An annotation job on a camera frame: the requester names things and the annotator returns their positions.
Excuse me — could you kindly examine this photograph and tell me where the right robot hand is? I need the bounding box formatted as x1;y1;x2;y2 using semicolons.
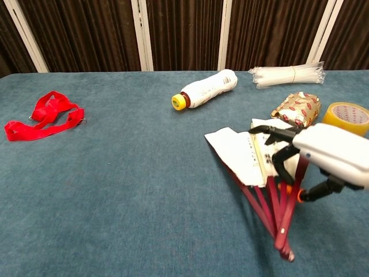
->
248;122;369;204

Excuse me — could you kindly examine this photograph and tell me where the red-ribbed paper folding fan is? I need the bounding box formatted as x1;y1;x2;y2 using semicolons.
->
204;117;311;263

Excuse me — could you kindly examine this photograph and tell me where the yellow adhesive tape roll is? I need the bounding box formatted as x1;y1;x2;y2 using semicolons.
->
321;101;369;138

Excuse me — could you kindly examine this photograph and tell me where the gold foil wrapped package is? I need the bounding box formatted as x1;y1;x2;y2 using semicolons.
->
270;91;322;128

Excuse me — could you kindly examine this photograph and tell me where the bundle of wrapped plastic straws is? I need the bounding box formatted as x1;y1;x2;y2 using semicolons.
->
248;61;327;89

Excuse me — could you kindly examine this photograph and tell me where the white-label bottle with yellow cap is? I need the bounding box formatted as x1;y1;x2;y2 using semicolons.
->
171;69;239;111

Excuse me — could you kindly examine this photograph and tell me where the dark brown pleated curtain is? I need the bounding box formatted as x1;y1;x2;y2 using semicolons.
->
0;0;369;78

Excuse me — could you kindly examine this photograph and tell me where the red fabric ribbon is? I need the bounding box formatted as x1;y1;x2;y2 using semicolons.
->
3;91;87;142

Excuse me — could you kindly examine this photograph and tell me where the white partition frame post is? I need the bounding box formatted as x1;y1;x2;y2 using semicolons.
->
130;0;154;72
217;0;233;71
306;0;345;64
3;0;49;73

